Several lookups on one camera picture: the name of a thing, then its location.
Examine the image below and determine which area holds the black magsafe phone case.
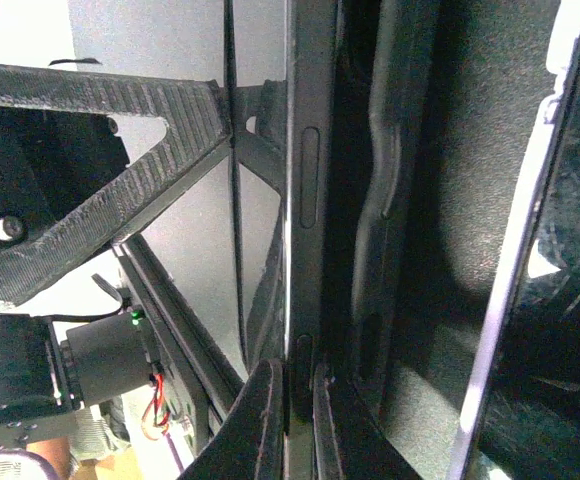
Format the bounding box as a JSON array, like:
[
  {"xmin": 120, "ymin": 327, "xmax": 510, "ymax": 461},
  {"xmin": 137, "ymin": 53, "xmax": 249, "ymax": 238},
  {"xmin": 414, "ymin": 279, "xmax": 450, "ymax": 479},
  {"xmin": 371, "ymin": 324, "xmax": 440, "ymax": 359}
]
[{"xmin": 283, "ymin": 1, "xmax": 339, "ymax": 479}]

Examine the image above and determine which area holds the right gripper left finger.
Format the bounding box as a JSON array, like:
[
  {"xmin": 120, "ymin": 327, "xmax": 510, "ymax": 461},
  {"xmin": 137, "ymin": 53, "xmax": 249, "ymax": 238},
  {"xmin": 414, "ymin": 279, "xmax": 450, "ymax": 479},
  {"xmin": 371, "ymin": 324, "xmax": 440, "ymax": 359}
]
[{"xmin": 180, "ymin": 359, "xmax": 284, "ymax": 479}]

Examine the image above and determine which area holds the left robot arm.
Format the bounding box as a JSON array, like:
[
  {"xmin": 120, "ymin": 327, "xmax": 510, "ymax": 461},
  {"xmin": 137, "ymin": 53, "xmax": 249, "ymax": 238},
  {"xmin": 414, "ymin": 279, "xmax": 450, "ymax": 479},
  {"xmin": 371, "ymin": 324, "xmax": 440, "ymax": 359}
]
[{"xmin": 0, "ymin": 65, "xmax": 286, "ymax": 473}]

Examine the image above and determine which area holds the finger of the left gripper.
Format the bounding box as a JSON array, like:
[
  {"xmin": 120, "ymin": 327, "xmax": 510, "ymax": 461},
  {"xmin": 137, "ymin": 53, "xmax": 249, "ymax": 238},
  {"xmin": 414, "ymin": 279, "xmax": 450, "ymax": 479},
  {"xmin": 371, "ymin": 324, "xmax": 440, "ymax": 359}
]
[{"xmin": 232, "ymin": 80, "xmax": 287, "ymax": 360}]

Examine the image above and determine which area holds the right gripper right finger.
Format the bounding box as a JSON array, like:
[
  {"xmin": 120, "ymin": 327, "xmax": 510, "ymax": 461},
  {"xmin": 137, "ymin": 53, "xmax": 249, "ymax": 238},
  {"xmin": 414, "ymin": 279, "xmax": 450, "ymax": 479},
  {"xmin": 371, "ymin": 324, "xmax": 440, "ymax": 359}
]
[{"xmin": 313, "ymin": 363, "xmax": 419, "ymax": 479}]

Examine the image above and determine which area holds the black phone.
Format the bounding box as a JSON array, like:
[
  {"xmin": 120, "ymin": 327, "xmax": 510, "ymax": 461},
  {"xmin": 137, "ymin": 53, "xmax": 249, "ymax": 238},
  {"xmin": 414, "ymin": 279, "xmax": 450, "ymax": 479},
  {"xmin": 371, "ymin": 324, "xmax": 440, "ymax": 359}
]
[{"xmin": 447, "ymin": 1, "xmax": 580, "ymax": 479}]

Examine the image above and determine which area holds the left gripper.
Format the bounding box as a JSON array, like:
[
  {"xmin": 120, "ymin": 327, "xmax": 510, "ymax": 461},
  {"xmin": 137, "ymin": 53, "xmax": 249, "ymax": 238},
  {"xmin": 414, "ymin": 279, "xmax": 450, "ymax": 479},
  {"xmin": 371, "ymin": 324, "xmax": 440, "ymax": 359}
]
[{"xmin": 0, "ymin": 65, "xmax": 231, "ymax": 308}]

